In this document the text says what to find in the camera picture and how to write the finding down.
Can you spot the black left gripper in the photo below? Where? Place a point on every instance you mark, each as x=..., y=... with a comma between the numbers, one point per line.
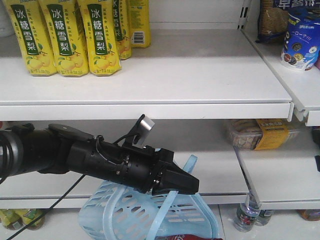
x=143, y=169

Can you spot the red coca cola bottle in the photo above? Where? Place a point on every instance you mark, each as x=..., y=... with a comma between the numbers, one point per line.
x=184, y=237

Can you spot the light blue plastic basket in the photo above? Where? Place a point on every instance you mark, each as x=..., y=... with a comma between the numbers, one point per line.
x=119, y=212

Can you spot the clear water bottle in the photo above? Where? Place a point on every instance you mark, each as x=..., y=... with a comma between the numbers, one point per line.
x=246, y=215
x=264, y=217

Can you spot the white metal shelving unit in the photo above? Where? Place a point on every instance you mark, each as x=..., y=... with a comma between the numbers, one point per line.
x=203, y=66

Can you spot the clear cookie box yellow band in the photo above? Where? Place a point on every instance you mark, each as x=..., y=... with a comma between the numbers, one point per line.
x=260, y=134

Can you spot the yellow lemon tea bottle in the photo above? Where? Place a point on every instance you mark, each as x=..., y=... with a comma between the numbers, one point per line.
x=28, y=215
x=10, y=220

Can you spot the yellow pear drink carton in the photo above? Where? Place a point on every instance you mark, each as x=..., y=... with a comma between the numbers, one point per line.
x=102, y=48
x=121, y=28
x=32, y=34
x=67, y=35
x=139, y=23

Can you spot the blue cookie cup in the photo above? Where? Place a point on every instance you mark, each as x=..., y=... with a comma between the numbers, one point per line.
x=301, y=45

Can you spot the brown biscuit pack blue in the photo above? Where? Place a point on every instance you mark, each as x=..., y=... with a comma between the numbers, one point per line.
x=272, y=22

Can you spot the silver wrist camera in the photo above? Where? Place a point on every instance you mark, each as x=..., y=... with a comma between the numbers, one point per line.
x=141, y=129

